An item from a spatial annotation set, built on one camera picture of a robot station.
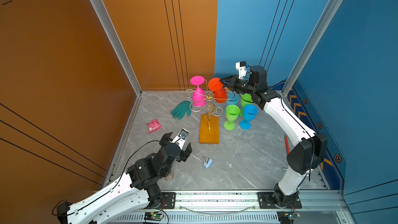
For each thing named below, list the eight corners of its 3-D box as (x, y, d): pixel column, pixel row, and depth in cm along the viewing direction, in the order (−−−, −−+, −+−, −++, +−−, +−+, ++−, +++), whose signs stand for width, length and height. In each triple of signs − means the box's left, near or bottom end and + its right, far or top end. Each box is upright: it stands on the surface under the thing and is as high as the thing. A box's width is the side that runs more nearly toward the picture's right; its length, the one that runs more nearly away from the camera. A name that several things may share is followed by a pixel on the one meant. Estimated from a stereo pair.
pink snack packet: (149, 133, 99) (148, 132, 98) (146, 124, 104) (145, 123, 102) (162, 128, 102) (161, 126, 100) (159, 119, 106) (158, 117, 105)
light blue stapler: (202, 167, 86) (202, 166, 83) (205, 158, 89) (205, 156, 87) (211, 169, 85) (211, 168, 83) (213, 160, 88) (213, 158, 86)
